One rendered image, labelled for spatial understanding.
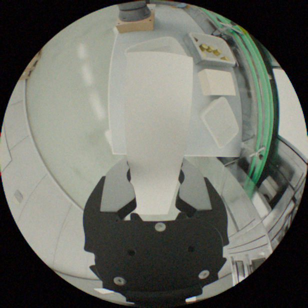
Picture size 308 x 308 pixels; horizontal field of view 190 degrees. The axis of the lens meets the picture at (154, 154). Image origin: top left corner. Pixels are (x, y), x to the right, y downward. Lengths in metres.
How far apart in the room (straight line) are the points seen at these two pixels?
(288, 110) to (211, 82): 0.52
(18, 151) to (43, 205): 1.47
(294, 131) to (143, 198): 0.77
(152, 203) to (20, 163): 3.06
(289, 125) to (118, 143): 0.99
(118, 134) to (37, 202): 2.86
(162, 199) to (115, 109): 0.42
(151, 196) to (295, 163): 0.83
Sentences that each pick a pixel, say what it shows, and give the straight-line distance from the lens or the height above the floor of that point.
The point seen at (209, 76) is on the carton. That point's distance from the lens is 0.47.
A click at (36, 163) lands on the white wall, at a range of 3.15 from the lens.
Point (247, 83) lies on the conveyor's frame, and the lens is 0.65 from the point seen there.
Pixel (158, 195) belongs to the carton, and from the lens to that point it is 0.15.
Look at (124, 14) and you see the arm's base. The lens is 0.59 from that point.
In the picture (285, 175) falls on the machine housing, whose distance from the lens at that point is 0.88.
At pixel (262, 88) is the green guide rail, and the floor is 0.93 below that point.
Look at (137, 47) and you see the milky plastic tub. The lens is 0.48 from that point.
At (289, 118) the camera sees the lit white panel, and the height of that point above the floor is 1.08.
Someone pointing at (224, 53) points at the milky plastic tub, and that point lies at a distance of 0.66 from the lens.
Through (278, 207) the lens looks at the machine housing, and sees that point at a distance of 0.73.
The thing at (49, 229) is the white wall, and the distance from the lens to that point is 3.20.
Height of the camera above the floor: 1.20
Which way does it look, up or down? 61 degrees down
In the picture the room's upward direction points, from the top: 177 degrees clockwise
